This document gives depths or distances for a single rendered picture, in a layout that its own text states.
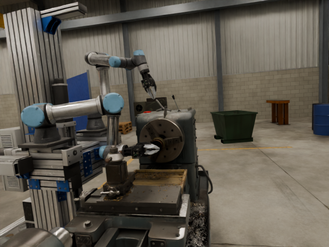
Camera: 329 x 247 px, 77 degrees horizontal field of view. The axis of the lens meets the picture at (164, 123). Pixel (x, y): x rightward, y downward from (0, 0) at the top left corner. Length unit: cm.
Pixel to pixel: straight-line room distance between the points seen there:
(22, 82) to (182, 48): 1046
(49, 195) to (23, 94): 74
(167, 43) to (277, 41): 551
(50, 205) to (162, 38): 1095
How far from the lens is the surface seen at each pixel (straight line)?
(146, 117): 164
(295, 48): 1262
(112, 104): 122
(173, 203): 85
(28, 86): 175
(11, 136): 186
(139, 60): 156
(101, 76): 191
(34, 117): 128
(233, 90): 1159
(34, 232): 48
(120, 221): 94
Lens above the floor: 136
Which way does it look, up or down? 6 degrees down
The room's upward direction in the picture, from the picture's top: 4 degrees counter-clockwise
